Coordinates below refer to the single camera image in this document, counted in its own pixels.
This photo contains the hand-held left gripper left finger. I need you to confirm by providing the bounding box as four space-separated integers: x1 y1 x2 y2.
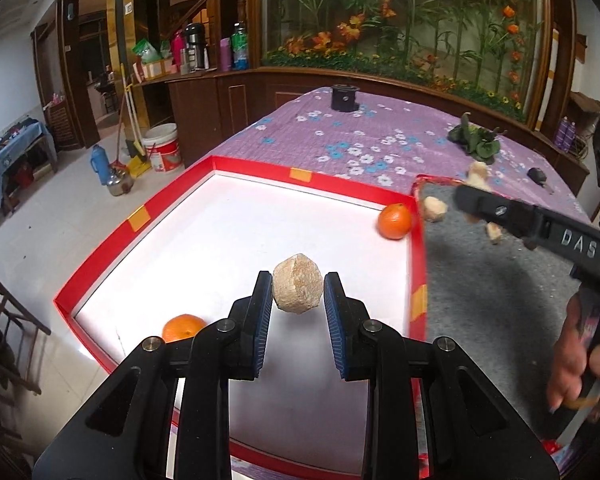
32 271 274 480

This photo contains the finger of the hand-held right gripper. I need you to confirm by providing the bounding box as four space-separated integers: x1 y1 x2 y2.
454 184 544 250

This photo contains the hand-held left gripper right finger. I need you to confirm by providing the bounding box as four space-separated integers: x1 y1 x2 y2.
324 272 561 480

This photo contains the red box grey lining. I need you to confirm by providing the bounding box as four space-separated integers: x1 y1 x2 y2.
411 174 600 466

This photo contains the red box white inside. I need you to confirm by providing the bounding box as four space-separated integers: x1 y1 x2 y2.
54 155 429 480

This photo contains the person's right hand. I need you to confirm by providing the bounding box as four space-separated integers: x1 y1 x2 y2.
547 293 600 414

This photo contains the black car key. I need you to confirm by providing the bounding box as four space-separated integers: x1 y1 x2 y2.
526 167 556 195

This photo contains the green plush toy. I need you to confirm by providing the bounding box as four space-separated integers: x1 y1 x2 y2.
447 112 507 165

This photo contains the orange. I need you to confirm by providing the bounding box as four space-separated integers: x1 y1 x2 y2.
162 313 207 345
377 203 413 240

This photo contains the purple floral tablecloth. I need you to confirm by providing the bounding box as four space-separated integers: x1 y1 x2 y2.
200 86 593 226

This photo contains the black cylinder holder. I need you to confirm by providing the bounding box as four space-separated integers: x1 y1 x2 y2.
330 85 361 114

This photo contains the metal kettle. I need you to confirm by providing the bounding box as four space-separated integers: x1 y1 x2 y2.
105 162 134 197

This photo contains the yellow dustpan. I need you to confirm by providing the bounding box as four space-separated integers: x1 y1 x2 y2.
127 152 151 179

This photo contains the white plastic bucket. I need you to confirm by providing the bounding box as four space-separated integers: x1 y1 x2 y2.
141 123 185 173

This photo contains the blue thermos flask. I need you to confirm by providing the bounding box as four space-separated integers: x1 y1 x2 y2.
90 144 109 186

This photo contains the wooden chair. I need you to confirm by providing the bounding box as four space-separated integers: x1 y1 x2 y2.
0 255 52 480

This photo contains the green plastic bottle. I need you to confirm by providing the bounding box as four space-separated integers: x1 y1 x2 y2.
230 22 250 71

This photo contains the black thermos jug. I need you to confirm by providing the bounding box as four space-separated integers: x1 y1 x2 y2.
184 23 209 72

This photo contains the green plastic bag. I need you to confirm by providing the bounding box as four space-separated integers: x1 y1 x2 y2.
132 39 161 66

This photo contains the table with blue cloth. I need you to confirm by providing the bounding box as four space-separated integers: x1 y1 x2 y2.
0 120 58 211

